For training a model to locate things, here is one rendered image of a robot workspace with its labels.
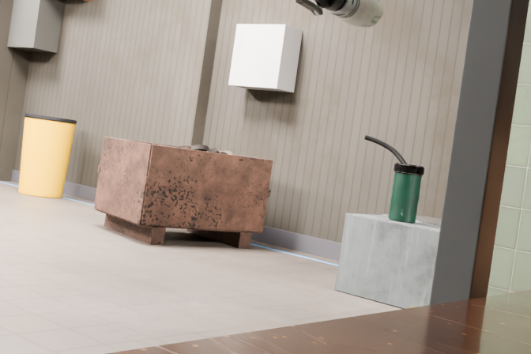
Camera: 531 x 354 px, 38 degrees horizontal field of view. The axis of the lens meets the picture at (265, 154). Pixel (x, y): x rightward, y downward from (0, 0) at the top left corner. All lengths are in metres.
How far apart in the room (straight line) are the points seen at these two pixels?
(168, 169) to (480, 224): 4.19
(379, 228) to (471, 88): 3.27
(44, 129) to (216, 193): 2.32
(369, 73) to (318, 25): 0.59
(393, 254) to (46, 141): 3.84
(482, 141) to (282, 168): 4.98
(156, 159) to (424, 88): 1.77
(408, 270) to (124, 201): 1.97
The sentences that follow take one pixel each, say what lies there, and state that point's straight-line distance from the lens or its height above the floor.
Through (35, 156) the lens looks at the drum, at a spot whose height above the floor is 0.35.
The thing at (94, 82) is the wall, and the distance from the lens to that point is 7.38.
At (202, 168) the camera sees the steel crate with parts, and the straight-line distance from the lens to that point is 4.99.
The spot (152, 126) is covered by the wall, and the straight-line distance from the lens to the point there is 6.70.
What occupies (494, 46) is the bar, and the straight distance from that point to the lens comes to 0.75.
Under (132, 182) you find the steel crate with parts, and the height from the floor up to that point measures 0.36.
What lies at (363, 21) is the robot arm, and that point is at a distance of 2.30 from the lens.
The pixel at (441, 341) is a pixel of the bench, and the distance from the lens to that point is 0.51.
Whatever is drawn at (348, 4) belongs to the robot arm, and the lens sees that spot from 2.21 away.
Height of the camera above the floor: 0.68
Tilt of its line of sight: level
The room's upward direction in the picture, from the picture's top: 8 degrees clockwise
